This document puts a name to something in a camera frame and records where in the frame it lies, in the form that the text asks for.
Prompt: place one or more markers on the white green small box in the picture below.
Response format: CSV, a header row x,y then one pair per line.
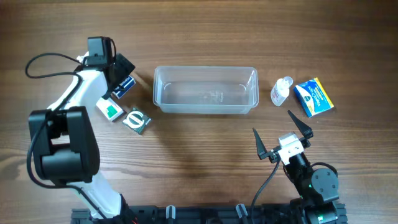
x,y
110,109

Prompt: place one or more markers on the blue yellow VapoDrops box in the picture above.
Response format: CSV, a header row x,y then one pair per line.
x,y
313,97

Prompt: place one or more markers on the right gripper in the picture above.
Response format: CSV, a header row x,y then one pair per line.
x,y
277,152

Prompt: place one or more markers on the clear plastic container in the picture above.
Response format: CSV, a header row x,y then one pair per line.
x,y
205,89

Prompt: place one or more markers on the Hansaplast plaster box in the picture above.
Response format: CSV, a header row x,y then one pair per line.
x,y
124,87

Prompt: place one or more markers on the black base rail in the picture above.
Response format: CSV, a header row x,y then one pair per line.
x,y
267,213

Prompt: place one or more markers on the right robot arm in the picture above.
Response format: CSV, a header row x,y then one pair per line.
x,y
317,183

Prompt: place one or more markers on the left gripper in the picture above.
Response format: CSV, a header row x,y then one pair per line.
x,y
123,66

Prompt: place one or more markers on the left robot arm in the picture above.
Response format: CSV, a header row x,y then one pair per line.
x,y
64,154

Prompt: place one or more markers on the dark green round-logo box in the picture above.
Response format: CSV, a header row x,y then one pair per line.
x,y
136,120

